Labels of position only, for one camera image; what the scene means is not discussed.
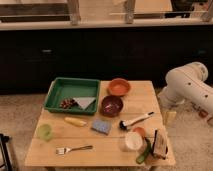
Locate white handled black brush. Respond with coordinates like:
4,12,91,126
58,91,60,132
119,112,154,130

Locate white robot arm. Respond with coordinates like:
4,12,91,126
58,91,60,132
158,62,213,127

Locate orange red bowl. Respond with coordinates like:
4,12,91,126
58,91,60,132
107,78,131,96

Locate dark maroon bowl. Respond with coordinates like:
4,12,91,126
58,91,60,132
100,95,124,117

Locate grey folded cloth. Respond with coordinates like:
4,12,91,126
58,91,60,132
74,97,95,110

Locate blue sponge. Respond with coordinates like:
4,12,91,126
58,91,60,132
92,119,111,135

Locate brown pine cone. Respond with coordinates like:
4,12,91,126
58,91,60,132
60,98,77,109

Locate green plastic tray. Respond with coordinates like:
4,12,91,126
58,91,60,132
44,77,100,115

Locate orange round fruit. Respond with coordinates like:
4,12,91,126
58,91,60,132
133,127,146,138

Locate white cup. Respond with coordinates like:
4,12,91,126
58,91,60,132
124,132,143,151

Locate light green cup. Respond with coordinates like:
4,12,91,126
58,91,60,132
36,124,53,141

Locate green cucumber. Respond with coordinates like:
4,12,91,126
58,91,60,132
136,139,151,164

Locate silver fork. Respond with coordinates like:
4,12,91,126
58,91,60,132
55,145,93,155

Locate wooden dish rack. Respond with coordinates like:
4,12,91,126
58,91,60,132
152,129,168,160

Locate black stand left edge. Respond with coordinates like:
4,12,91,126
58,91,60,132
0,133,13,171

